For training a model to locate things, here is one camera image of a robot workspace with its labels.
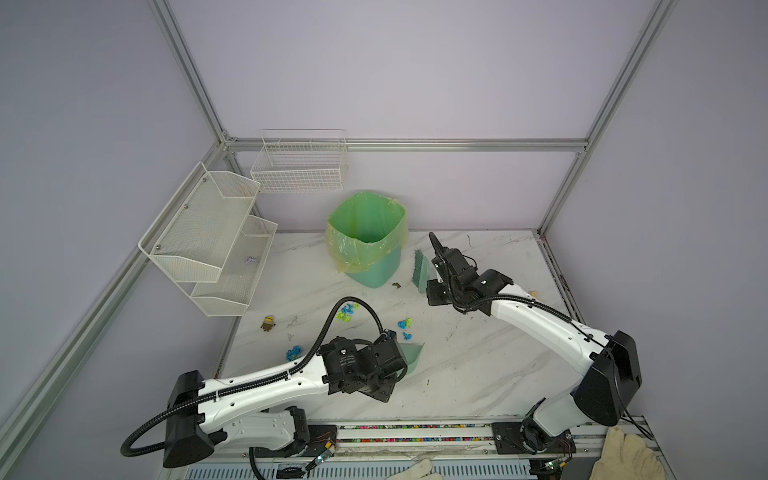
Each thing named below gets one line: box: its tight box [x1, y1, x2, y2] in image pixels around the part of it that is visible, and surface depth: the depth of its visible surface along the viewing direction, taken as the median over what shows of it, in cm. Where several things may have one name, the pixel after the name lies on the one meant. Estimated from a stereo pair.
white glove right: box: [589, 427, 666, 480], surface depth 72 cm
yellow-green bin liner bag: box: [325, 191, 409, 273], surface depth 90 cm
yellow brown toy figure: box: [260, 315, 276, 332], surface depth 95 cm
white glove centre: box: [387, 459, 443, 480], surface depth 71 cm
